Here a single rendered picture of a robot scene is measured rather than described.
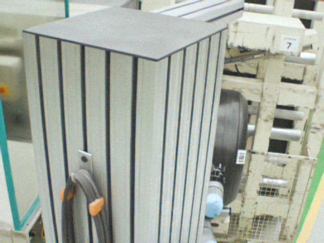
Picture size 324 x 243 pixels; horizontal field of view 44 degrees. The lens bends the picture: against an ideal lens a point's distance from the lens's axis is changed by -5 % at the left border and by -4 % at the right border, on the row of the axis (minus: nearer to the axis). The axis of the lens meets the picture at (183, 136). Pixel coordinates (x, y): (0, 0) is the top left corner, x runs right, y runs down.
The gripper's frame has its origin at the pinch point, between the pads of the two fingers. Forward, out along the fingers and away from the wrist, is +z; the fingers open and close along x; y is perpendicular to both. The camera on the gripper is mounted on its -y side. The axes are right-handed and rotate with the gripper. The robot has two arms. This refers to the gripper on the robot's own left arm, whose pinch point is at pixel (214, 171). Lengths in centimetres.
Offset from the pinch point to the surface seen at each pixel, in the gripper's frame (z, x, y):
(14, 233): -58, 63, -4
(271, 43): 42, -21, 51
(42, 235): -37, 63, -19
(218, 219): 17.2, -5.6, -34.5
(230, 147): 3.6, -5.2, 10.4
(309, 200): 174, -95, -102
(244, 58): 56, -9, 40
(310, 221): 144, -91, -106
